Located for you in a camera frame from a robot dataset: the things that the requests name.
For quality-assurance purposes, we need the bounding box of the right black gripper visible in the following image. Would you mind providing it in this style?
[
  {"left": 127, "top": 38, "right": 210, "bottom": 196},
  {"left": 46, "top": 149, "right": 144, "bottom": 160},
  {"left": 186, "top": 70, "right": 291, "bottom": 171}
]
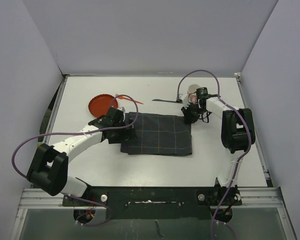
[{"left": 182, "top": 101, "right": 207, "bottom": 124}]

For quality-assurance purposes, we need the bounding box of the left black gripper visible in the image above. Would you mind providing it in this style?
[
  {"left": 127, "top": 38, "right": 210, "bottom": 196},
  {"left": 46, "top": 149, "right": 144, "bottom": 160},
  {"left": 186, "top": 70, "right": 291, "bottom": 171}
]
[{"left": 109, "top": 118, "right": 136, "bottom": 144}]

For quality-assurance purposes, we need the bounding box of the pink white mug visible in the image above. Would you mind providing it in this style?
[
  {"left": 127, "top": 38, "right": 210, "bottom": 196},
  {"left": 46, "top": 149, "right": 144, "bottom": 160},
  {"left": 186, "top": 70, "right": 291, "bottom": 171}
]
[{"left": 187, "top": 84, "right": 201, "bottom": 104}]

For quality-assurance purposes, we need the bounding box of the dark checked cloth placemat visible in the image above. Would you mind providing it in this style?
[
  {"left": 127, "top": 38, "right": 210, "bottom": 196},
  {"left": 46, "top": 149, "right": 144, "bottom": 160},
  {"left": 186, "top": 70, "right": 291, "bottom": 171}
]
[{"left": 120, "top": 112, "right": 193, "bottom": 157}]

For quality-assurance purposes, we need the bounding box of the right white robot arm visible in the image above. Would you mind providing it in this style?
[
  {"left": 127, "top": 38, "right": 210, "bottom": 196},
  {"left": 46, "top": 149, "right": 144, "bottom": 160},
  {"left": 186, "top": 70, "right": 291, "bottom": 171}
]
[{"left": 181, "top": 94, "right": 256, "bottom": 205}]

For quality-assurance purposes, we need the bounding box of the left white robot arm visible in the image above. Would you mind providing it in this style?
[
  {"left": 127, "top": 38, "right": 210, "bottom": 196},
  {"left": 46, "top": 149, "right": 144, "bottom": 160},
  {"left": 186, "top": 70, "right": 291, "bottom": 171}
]
[{"left": 26, "top": 107, "right": 137, "bottom": 206}]

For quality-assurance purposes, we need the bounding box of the orange round plate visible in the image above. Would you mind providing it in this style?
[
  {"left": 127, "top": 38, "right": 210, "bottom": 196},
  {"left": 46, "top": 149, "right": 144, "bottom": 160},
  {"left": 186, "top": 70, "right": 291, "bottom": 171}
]
[{"left": 88, "top": 94, "right": 119, "bottom": 118}]

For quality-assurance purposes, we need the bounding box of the orange plastic fork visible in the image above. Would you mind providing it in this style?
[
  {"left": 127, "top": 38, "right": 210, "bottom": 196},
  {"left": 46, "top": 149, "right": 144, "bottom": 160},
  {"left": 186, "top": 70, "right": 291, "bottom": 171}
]
[{"left": 115, "top": 94, "right": 144, "bottom": 105}]

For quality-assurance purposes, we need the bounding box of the blue plastic knife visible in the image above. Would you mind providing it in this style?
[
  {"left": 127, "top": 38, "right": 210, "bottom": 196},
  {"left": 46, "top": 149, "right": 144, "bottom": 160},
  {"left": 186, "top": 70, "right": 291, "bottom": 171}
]
[{"left": 151, "top": 98, "right": 178, "bottom": 104}]

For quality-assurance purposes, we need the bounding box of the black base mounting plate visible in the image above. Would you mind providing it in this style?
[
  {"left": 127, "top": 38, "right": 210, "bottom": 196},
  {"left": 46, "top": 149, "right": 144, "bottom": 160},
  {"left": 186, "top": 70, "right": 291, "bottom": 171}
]
[{"left": 62, "top": 186, "right": 242, "bottom": 225}]

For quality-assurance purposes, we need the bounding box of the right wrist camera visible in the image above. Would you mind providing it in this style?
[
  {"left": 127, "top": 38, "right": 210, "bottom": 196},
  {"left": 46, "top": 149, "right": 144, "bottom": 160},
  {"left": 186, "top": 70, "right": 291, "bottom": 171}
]
[{"left": 176, "top": 93, "right": 197, "bottom": 108}]

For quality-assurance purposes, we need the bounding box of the aluminium frame rail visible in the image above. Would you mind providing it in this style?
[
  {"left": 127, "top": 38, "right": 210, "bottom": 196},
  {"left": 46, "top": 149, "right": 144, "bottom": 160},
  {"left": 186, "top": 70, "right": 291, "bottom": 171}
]
[{"left": 18, "top": 187, "right": 282, "bottom": 211}]

